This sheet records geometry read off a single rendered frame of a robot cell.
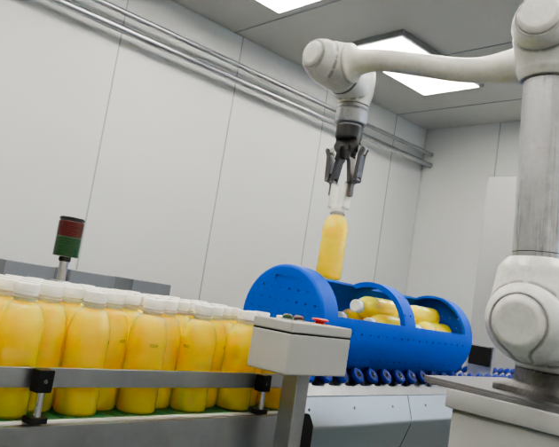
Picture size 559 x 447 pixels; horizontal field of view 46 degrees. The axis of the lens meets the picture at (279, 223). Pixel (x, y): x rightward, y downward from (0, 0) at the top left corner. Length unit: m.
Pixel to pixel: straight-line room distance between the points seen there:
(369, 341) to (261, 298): 0.32
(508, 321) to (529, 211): 0.23
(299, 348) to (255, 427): 0.21
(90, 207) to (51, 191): 0.31
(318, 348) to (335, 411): 0.48
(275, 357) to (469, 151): 6.51
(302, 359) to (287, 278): 0.49
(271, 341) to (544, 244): 0.57
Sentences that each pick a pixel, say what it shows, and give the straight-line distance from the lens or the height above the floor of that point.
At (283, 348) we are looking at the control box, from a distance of 1.25.
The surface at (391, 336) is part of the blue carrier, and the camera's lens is 1.92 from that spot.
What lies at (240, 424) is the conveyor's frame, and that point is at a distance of 1.35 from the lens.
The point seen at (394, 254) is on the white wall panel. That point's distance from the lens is 7.53.
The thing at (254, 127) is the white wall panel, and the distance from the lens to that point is 6.02.
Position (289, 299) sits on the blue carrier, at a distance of 1.71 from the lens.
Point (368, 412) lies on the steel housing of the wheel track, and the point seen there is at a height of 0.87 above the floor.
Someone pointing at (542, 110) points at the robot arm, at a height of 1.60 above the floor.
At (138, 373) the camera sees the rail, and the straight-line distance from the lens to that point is 1.18.
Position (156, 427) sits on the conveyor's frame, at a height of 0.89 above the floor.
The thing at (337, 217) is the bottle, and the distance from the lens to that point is 1.77.
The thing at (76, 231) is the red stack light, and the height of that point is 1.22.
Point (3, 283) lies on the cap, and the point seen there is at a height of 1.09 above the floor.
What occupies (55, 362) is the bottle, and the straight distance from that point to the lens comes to 1.14.
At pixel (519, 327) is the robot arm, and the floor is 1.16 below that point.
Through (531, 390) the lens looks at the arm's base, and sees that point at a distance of 1.54.
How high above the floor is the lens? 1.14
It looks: 7 degrees up
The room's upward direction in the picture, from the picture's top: 9 degrees clockwise
